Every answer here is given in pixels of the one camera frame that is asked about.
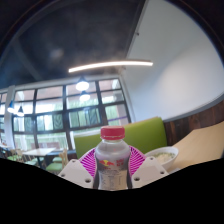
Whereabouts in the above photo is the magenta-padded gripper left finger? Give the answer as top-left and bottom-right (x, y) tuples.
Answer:
(57, 147), (98, 190)

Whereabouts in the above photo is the group of pendant lamps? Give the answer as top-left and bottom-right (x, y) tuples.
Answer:
(6, 75), (92, 118)

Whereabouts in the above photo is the large dark-framed window wall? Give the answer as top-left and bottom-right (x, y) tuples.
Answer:
(0, 78), (132, 151)

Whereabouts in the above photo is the clear red-capped drink bottle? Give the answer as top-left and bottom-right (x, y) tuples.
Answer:
(92, 125), (133, 191)

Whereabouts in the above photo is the green upholstered bench backrest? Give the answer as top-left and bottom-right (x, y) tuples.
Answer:
(73, 116), (168, 160)

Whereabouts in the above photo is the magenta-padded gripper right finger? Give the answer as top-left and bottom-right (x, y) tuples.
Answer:
(128, 145), (170, 190)

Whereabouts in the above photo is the square wooden dining table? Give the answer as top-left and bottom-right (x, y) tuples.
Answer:
(22, 147), (57, 168)

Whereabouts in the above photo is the long linear ceiling light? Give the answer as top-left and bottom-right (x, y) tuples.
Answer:
(67, 59), (154, 74)

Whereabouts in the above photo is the group of green-seated wooden chairs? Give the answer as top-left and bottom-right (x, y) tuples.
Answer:
(6, 148), (69, 174)

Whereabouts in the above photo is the white bowl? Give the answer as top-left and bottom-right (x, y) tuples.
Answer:
(144, 145), (180, 173)

